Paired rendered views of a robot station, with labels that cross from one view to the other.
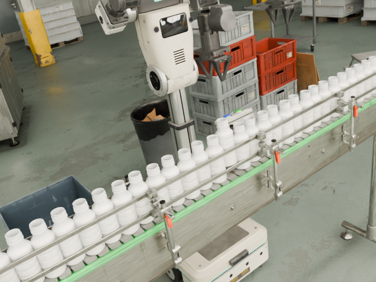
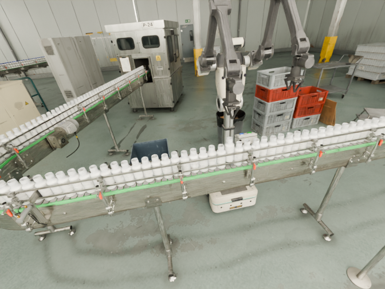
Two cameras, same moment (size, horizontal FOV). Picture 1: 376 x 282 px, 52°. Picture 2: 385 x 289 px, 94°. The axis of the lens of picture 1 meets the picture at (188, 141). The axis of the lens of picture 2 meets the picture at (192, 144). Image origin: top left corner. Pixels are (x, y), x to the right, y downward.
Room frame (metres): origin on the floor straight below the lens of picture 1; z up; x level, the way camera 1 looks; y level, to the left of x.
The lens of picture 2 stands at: (0.22, -0.29, 1.77)
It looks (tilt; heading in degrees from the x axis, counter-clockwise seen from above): 32 degrees down; 24
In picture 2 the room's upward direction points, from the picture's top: 5 degrees counter-clockwise
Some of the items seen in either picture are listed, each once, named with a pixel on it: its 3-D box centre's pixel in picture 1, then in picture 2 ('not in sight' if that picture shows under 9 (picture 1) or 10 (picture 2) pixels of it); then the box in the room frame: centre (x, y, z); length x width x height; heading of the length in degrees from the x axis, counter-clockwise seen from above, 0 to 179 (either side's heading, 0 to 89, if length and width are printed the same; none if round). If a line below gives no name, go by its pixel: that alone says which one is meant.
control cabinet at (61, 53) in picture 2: not in sight; (69, 71); (4.33, 5.58, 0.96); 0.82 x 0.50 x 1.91; 14
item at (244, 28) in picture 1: (216, 30); (278, 77); (3.67, -0.44, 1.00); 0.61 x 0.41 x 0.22; 130
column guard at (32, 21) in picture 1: (37, 38); (198, 62); (8.36, 2.71, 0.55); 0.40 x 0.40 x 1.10; 32
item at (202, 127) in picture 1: (228, 117); (270, 124); (3.67, -0.45, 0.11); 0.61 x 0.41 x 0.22; 128
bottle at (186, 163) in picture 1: (187, 173); (203, 159); (1.06, 0.02, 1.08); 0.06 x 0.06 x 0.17
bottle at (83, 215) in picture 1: (87, 226); (147, 169); (0.88, 0.31, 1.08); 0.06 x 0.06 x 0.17
